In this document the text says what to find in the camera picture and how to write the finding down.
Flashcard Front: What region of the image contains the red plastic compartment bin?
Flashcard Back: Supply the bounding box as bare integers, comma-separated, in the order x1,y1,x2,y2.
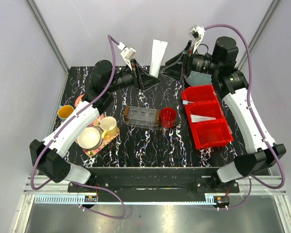
181,85,233,149

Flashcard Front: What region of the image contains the white toothpaste tube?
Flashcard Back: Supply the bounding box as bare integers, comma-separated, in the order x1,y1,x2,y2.
149,39,168,78
190,115,216,123

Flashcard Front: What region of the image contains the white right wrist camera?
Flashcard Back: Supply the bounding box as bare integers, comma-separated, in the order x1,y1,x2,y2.
188,25,205,53

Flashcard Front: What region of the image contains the white scalloped bowl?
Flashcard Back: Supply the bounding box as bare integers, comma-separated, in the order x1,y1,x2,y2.
77,127,101,150

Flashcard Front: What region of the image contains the red translucent cup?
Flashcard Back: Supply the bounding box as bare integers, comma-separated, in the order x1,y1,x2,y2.
160,107,177,129

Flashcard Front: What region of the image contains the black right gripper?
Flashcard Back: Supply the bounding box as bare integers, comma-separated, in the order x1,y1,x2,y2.
160,40,220,82

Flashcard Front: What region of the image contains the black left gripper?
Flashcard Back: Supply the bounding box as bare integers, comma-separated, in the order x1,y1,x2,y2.
107,59,162,93

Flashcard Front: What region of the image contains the cream and yellow mug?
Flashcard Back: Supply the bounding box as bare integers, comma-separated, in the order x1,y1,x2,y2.
100,116,119,140

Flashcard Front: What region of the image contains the blue and yellow mug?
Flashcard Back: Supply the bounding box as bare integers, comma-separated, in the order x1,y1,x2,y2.
57,105,74,121

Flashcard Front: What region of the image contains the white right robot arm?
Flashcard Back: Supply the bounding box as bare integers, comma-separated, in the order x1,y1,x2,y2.
162,36,286,192

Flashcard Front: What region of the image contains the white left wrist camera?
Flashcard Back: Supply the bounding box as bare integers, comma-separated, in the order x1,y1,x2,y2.
117,42,136,65

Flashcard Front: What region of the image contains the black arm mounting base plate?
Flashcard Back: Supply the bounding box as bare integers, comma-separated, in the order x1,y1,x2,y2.
87,167,240,194

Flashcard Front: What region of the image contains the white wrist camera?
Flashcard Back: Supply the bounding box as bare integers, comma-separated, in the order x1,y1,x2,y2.
117,42,136,65
188,25,205,53

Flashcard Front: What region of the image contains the grey round plate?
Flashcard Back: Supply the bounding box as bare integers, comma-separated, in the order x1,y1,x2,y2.
185,71,211,86

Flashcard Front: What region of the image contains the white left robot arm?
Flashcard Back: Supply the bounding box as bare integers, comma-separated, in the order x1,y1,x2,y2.
30,59,160,192

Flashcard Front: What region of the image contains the clear holder with wooden ends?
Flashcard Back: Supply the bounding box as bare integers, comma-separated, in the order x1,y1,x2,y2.
123,106,160,130

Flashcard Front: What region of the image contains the blue and white toothbrush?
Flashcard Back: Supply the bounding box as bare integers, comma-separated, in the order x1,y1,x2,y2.
182,100,197,105

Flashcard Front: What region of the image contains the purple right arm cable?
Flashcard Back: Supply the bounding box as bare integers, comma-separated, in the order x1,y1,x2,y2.
203,23,286,189

